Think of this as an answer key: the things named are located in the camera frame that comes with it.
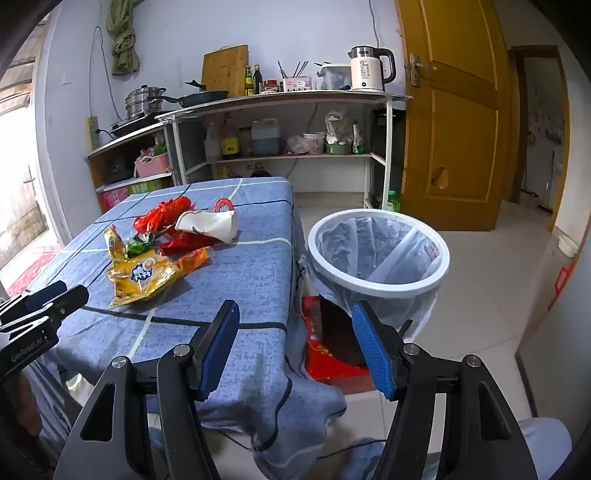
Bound small yellow snack packet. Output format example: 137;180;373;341
102;224;127;268

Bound black induction cooker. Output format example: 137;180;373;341
111;111;172;136

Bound pink plastic basket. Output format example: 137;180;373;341
134;152;171;178

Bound yellow wooden door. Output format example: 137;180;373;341
397;0;513;232

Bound black floor cable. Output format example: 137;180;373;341
318;438;389;459

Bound white electric kettle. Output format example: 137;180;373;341
348;45;398;92

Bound white bag in green bowl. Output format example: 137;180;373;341
324;111;358;155

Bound clear plastic lidded container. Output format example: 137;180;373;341
318;64;352;90

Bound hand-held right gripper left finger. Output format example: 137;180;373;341
53;299;241;480

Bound wooden cutting board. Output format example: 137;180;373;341
202;45;250;97

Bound white bucket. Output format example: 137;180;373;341
556;226;578;259

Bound green hanging cloth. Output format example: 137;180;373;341
107;0;141;75

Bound pink printed carton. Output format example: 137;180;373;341
102;187;130;213

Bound large yellow snack packet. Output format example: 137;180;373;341
107;251;185;310

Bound white metal shelf unit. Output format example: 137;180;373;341
157;90;413;210

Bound wall power cable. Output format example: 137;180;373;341
90;26;122;126

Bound blue plastic jug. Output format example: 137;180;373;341
252;117;281;155

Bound wooden shelf cabinet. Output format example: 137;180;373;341
87;122;176;214

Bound white rimmed bin with bag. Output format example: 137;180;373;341
302;208;451;344

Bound green snack wrapper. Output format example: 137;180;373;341
126;233;158;258

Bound orange snack wrapper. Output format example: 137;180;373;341
174;247;213;277

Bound red plastic bag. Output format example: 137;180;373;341
133;196;195;238

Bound steel steamer pot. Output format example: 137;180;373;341
126;84;167;120

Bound soy sauce bottle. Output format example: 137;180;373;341
219;113;241;160

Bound dark red snack wrapper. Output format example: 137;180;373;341
159;232;218;256

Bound white printed packet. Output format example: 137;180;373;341
175;209;238;244

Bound clear plastic bottle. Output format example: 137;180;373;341
204;122;221;162

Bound black frying pan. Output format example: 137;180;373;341
161;90;230;110

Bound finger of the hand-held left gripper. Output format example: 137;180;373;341
0;281;90;324
0;314;61;346

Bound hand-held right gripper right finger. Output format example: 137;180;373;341
352;300;539;480

